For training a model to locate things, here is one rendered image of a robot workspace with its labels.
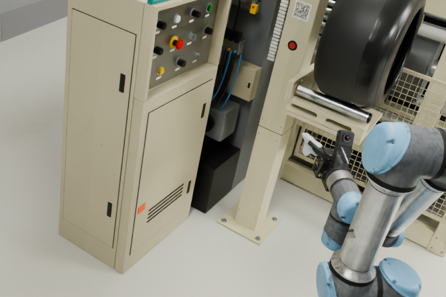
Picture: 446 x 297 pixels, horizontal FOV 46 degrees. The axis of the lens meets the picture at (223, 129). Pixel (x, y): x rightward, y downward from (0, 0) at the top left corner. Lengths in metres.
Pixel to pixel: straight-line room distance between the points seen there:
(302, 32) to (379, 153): 1.26
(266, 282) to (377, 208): 1.47
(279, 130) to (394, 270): 1.24
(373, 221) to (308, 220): 1.84
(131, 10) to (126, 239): 1.01
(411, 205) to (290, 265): 1.47
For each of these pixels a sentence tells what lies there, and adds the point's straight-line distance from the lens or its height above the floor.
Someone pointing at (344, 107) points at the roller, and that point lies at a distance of 2.31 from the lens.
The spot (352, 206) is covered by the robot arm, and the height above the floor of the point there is 1.07.
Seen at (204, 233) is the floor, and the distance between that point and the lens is 2.82.
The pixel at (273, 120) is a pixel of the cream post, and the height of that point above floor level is 0.67.
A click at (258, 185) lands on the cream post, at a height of 0.30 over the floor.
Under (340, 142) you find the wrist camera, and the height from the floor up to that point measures 1.13.
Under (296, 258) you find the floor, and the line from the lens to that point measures 2.84.
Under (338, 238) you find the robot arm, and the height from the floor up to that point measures 0.94.
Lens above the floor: 1.85
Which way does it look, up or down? 30 degrees down
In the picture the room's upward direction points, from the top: 12 degrees clockwise
